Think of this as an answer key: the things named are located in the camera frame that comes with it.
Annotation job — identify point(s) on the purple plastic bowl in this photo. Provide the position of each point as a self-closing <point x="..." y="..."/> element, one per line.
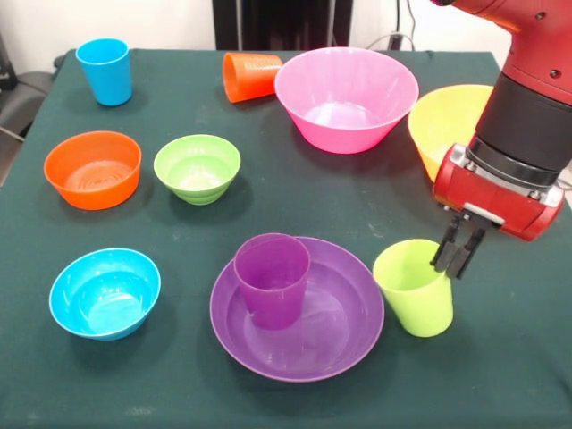
<point x="339" y="339"/>

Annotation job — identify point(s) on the black power plug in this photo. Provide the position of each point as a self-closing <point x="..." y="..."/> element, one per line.
<point x="395" y="41"/>

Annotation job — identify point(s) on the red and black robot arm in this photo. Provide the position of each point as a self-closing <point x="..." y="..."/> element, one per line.
<point x="527" y="120"/>

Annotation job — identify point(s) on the purple plastic cup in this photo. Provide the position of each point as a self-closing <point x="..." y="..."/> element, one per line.
<point x="272" y="299"/>

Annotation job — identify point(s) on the green plastic bowl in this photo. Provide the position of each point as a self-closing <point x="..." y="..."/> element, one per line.
<point x="196" y="187"/>

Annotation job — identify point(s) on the grey chair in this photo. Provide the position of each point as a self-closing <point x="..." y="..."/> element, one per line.
<point x="22" y="107"/>

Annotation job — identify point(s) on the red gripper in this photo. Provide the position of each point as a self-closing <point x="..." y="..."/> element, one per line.
<point x="496" y="201"/>

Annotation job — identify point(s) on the pink plastic bowl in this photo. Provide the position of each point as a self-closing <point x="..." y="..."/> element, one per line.
<point x="344" y="134"/>

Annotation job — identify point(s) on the orange plastic cup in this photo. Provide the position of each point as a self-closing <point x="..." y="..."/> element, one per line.
<point x="254" y="76"/>

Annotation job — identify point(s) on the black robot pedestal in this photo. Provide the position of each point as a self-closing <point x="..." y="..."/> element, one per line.
<point x="286" y="22"/>

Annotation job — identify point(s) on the yellow plastic bowl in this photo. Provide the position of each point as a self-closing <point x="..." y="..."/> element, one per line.
<point x="442" y="125"/>

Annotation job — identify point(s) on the blue plastic cup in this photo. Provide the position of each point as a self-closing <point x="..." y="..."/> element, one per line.
<point x="107" y="76"/>

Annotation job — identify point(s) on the blue plastic bowl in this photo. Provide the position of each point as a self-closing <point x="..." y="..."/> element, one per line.
<point x="103" y="290"/>

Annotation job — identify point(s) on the dark green tablecloth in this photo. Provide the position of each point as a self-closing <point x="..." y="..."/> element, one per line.
<point x="134" y="393"/>

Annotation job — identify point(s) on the lime green plastic cup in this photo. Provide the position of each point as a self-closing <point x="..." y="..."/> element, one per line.
<point x="420" y="308"/>

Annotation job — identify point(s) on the orange plastic bowl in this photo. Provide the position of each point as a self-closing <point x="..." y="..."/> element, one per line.
<point x="94" y="192"/>

